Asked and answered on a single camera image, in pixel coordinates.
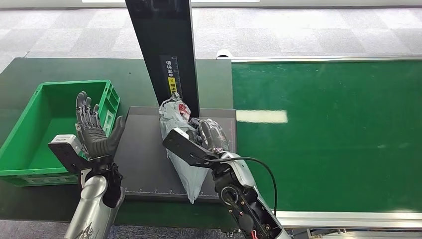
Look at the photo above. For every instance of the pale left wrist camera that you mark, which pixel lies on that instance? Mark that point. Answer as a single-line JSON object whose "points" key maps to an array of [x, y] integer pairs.
{"points": [[66, 148]]}

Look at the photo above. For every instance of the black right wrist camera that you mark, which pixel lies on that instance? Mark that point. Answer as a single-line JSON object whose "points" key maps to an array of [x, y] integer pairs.
{"points": [[184, 146]]}

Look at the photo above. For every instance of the black scanner column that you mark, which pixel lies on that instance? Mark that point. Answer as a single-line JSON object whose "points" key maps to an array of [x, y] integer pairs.
{"points": [[161, 36]]}

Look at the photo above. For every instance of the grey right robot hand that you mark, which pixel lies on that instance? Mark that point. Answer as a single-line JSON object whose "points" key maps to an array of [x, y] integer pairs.
{"points": [[212, 135]]}

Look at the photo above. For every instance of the black scanner base plate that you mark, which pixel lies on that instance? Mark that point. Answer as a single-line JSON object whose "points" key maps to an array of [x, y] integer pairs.
{"points": [[145, 161]]}

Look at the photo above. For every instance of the yellow black column sticker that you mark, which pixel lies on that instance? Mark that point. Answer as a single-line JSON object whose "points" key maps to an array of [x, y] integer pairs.
{"points": [[172, 76]]}

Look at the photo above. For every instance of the white conveyor roller end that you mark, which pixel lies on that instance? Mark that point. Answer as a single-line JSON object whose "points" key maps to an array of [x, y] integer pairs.
{"points": [[224, 53]]}

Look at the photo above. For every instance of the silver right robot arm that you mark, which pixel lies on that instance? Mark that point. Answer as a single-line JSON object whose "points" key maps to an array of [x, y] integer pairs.
{"points": [[244, 198]]}

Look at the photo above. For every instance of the green conveyor belt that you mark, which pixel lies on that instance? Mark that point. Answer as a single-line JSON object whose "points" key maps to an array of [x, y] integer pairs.
{"points": [[329, 148]]}

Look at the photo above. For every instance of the aluminium conveyor frame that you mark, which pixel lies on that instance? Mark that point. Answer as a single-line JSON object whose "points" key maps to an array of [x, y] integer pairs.
{"points": [[346, 219]]}

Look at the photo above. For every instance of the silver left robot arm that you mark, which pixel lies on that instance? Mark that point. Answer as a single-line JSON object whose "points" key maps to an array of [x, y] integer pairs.
{"points": [[92, 207]]}

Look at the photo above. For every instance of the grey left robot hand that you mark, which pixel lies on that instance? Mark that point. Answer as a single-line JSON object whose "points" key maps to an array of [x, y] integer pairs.
{"points": [[94, 142]]}

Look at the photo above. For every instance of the grey poly mailer package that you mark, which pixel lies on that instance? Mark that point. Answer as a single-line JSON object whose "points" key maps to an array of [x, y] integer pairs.
{"points": [[171, 117]]}

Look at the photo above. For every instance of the green plastic crate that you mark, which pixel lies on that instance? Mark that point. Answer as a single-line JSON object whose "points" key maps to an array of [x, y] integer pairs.
{"points": [[39, 132]]}

